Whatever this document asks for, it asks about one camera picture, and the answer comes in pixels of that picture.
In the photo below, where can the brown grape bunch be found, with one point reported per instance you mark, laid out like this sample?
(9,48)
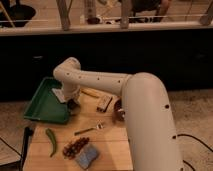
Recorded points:
(73,148)

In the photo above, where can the dark red bowl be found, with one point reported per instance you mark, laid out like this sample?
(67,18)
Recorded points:
(118,111)

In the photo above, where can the metal cup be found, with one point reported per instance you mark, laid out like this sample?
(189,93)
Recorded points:
(72,104)

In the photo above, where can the green plastic tray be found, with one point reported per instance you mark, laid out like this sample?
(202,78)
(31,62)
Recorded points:
(45,106)

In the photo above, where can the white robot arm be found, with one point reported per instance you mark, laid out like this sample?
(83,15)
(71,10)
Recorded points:
(148,117)

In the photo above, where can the wooden block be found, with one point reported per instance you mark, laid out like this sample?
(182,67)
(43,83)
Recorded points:
(104,103)

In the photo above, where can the blue sponge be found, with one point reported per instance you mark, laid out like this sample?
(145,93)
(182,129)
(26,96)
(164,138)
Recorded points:
(88,154)

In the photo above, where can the green okra pod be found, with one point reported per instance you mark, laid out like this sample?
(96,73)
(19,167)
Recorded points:
(50,134)

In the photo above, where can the grey cloth in tray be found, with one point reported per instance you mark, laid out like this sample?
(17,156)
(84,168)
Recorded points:
(58,93)

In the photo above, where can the metal fork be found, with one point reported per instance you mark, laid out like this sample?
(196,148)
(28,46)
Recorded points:
(97,127)

